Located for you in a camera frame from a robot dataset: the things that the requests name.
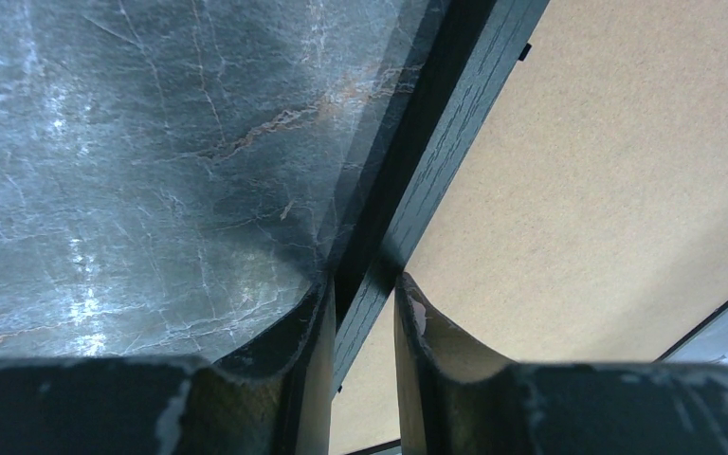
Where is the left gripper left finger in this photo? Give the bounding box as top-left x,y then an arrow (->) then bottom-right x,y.
0,278 -> 336,454

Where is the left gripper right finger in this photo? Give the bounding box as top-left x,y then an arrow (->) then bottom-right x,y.
394,274 -> 728,454

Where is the brown backing board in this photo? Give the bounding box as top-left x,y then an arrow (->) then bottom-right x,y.
329,0 -> 728,455

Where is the black picture frame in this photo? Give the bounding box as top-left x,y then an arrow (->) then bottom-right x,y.
313,0 -> 728,455

